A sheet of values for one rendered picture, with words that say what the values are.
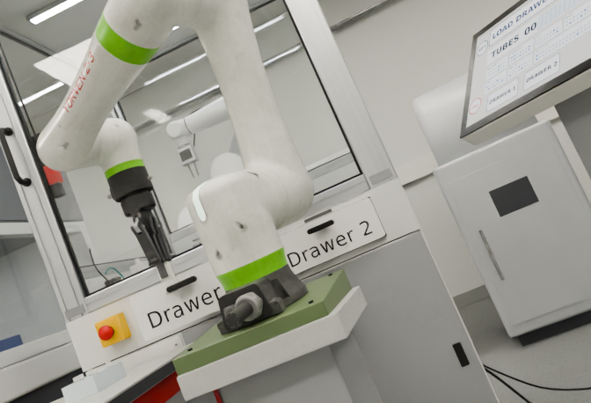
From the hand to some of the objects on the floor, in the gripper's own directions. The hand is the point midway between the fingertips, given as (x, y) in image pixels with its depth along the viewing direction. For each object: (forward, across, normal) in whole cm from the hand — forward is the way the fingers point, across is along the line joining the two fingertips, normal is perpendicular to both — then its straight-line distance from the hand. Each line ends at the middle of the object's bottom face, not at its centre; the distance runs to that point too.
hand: (167, 277), depth 131 cm
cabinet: (+94, -74, +8) cm, 119 cm away
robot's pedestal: (+93, +26, +26) cm, 100 cm away
